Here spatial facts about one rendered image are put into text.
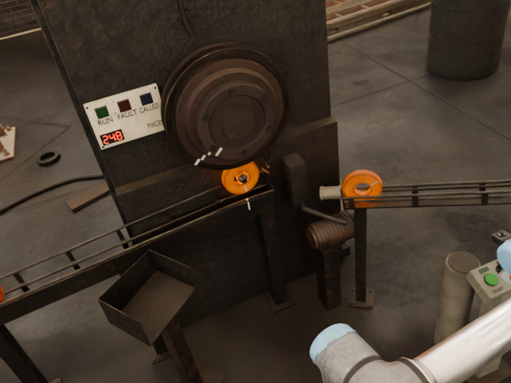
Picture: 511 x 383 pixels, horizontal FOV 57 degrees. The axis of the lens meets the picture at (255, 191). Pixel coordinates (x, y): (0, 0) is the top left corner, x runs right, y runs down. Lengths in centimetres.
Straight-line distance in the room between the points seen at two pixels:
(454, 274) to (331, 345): 93
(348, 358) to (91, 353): 172
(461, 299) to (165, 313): 112
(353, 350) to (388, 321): 132
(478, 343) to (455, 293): 89
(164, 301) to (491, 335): 111
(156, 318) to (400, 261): 139
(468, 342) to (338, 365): 27
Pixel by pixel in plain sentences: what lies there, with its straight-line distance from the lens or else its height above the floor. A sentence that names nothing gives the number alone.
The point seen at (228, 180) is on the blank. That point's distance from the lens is 188.
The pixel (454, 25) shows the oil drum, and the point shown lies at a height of 46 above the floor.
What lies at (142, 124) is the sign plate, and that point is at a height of 111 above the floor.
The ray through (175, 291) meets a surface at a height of 61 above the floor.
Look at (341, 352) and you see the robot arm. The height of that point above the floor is 102.
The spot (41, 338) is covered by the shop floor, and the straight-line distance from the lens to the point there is 277.
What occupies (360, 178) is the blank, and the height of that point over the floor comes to 76.
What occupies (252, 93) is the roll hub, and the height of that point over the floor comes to 121.
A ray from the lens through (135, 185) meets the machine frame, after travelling 191.
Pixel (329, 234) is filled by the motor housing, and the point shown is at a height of 51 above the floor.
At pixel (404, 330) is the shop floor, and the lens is 236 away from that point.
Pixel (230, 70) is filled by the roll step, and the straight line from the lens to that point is 162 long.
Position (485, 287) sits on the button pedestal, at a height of 59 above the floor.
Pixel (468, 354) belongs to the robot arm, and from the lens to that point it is 111.
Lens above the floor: 192
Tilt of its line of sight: 38 degrees down
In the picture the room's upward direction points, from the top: 10 degrees counter-clockwise
